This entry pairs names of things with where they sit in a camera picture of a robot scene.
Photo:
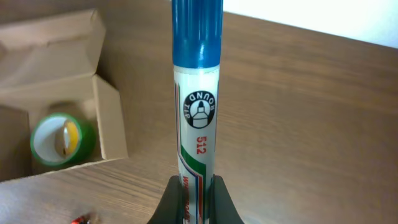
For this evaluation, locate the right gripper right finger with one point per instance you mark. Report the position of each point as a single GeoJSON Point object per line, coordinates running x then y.
{"type": "Point", "coordinates": [222, 209]}

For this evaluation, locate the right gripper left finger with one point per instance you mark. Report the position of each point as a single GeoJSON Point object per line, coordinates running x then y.
{"type": "Point", "coordinates": [170, 208]}

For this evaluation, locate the small yellow tape roll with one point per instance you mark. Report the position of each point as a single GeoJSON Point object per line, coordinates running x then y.
{"type": "Point", "coordinates": [67, 138]}

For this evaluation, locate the green tape roll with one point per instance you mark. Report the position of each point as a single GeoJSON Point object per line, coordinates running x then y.
{"type": "Point", "coordinates": [42, 140]}

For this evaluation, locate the blue white marker pen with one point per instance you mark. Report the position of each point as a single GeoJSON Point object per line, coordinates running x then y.
{"type": "Point", "coordinates": [196, 34]}

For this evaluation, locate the brown cardboard box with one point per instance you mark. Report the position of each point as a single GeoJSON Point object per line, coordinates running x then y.
{"type": "Point", "coordinates": [49, 65]}

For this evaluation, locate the orange utility knife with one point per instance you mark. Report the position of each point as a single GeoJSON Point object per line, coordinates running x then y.
{"type": "Point", "coordinates": [84, 219]}

